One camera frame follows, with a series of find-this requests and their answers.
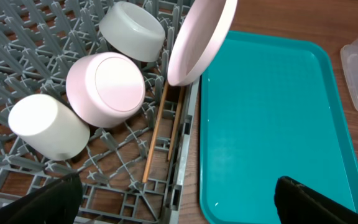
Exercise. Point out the wooden chopstick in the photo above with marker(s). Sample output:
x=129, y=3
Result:
x=148, y=164
x=176, y=121

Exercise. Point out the white round plate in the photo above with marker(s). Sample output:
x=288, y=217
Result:
x=201, y=36

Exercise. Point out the white cup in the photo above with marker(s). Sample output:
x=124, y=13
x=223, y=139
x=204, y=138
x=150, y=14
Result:
x=49, y=126

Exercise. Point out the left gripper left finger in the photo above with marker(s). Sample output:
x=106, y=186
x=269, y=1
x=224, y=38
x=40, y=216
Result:
x=57, y=202

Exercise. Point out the pink bowl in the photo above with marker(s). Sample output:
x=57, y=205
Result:
x=105, y=89

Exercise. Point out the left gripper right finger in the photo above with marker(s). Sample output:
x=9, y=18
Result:
x=299, y=204

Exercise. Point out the teal plastic tray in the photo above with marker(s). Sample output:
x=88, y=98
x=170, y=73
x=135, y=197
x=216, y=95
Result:
x=270, y=107

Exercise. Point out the grey dishwasher rack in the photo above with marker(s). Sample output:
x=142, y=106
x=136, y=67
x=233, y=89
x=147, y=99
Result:
x=39, y=42

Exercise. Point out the grey bowl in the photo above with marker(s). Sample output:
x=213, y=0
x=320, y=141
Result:
x=133, y=31

